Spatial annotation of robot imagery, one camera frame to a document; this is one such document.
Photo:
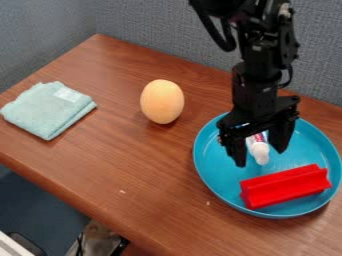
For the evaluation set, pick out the light green folded cloth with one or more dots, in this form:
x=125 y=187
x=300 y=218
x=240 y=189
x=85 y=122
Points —
x=47 y=109

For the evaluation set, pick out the grey bag under table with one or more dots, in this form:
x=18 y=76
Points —
x=98 y=241

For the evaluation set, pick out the blue round plate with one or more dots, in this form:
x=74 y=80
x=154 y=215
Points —
x=311 y=148

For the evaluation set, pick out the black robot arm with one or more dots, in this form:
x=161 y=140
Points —
x=258 y=28

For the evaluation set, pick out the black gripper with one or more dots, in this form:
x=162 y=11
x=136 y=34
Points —
x=260 y=110

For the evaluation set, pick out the white object bottom left corner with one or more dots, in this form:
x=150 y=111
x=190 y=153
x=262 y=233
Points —
x=11 y=248

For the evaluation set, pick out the white toothpaste tube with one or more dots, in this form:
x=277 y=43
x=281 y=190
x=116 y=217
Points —
x=258 y=147

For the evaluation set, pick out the orange egg-shaped object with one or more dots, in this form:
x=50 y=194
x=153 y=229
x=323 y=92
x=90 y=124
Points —
x=162 y=101

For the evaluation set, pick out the red plastic block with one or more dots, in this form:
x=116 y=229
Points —
x=284 y=186

